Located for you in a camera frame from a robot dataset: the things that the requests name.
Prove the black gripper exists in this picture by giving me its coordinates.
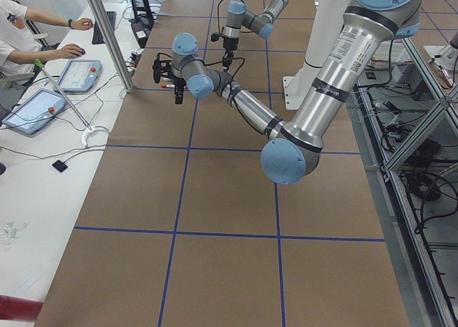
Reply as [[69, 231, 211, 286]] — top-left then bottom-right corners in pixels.
[[152, 53, 186, 104], [210, 32, 239, 72]]

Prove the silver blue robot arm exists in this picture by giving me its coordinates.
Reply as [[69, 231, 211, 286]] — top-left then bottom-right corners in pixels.
[[152, 0, 422, 184], [210, 0, 289, 72]]

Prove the person right hand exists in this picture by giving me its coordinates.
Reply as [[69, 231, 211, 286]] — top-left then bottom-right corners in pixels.
[[56, 44, 82, 59]]

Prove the person left hand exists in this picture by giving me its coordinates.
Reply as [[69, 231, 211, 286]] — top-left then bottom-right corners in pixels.
[[71, 18, 94, 31]]

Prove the silver reacher grabber tool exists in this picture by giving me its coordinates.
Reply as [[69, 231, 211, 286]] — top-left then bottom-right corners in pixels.
[[34, 59, 109, 149]]

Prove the black keyboard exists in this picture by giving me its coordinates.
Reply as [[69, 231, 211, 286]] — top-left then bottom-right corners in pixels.
[[91, 10, 117, 45]]

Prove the far teach pendant tablet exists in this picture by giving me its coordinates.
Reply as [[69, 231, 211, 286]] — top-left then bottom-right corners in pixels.
[[57, 59, 102, 94]]

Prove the teach pendant tablet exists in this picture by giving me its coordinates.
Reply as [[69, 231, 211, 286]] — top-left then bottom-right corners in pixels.
[[2, 89, 67, 136], [57, 59, 102, 94]]

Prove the small black square pad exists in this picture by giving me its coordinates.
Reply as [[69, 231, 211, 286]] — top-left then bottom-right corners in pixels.
[[52, 160, 68, 173]]

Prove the near teach pendant tablet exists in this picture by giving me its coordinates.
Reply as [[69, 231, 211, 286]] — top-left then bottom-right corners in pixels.
[[2, 89, 67, 136]]

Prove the person in white shirt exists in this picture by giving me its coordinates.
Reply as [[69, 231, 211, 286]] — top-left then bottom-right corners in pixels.
[[1, 0, 74, 77]]

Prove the aluminium frame post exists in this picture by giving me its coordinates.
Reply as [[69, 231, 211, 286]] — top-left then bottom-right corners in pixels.
[[87, 0, 133, 94]]

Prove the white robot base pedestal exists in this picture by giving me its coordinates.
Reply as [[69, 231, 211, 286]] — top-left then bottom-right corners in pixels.
[[283, 0, 350, 110]]

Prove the aluminium side frame rack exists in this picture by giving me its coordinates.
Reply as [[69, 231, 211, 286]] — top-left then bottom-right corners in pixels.
[[348, 29, 457, 326]]

